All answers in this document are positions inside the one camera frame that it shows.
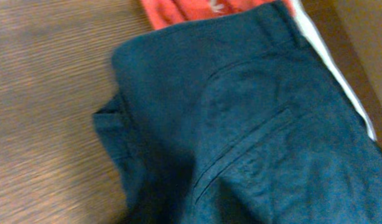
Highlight white garment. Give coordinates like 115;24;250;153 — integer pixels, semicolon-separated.
291;0;378;141

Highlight red garment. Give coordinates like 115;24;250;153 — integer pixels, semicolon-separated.
141;0;273;30

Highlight navy blue shorts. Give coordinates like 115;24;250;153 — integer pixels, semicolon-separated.
93;1;382;223

